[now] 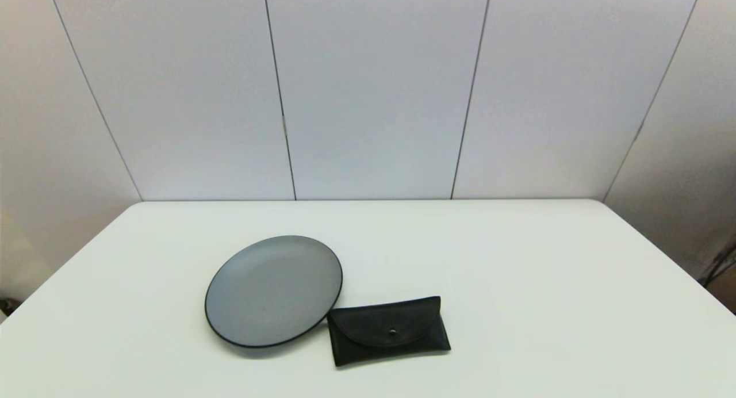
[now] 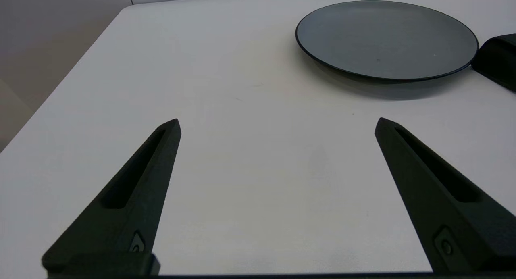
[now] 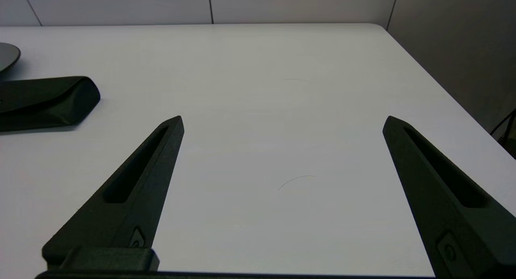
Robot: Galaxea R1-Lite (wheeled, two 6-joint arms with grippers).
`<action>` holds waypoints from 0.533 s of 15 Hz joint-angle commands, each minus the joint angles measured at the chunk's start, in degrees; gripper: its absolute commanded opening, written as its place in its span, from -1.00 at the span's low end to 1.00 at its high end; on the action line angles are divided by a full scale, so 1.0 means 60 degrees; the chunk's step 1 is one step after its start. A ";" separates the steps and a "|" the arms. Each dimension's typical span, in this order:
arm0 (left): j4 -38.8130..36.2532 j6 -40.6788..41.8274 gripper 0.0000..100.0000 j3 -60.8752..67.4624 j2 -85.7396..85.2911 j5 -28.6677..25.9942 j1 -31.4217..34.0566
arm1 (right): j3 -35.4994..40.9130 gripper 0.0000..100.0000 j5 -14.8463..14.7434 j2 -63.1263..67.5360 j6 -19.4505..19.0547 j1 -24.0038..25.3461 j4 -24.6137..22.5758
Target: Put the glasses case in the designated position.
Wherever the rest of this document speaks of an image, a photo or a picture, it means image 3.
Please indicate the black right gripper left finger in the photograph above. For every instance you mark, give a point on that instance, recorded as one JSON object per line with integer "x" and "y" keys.
{"x": 133, "y": 206}

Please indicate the black glasses case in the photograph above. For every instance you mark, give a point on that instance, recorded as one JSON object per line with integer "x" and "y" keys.
{"x": 44, "y": 103}

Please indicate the grey round plate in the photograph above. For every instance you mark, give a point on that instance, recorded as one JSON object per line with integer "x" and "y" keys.
{"x": 7, "y": 55}

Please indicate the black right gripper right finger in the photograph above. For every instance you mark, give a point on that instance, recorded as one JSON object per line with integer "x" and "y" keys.
{"x": 435, "y": 214}

